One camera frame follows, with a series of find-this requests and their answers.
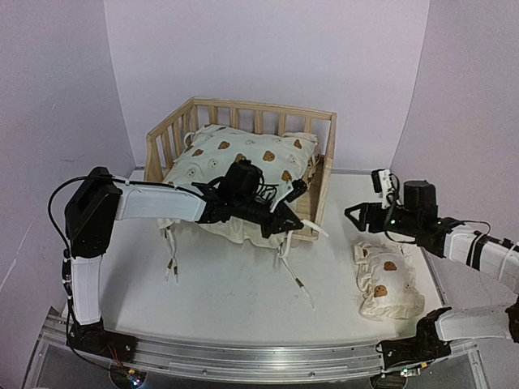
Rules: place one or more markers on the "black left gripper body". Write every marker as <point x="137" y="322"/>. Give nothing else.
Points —
<point x="244" y="205"/>

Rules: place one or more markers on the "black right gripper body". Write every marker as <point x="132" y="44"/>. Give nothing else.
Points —
<point x="405" y="224"/>

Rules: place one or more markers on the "bear print cream cushion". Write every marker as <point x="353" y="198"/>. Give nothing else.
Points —
<point x="282" y="159"/>

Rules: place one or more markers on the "wooden pet bed frame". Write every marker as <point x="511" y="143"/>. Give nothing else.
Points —
<point x="168" y="139"/>

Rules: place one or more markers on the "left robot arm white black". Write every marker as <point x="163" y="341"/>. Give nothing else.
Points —
<point x="102" y="199"/>

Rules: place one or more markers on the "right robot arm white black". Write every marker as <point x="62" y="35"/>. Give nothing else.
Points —
<point x="479" y="271"/>

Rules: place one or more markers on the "small bear print pillow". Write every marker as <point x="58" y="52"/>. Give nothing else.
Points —
<point x="386" y="278"/>

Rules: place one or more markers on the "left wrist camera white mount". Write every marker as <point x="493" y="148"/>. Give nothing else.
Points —
<point x="287" y="192"/>

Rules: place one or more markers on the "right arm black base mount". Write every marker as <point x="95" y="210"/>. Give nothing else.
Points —
<point x="424" y="346"/>

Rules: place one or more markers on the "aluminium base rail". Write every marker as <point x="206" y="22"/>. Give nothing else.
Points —
<point x="154" y="362"/>

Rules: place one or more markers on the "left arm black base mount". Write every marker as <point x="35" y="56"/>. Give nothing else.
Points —
<point x="95" y="340"/>

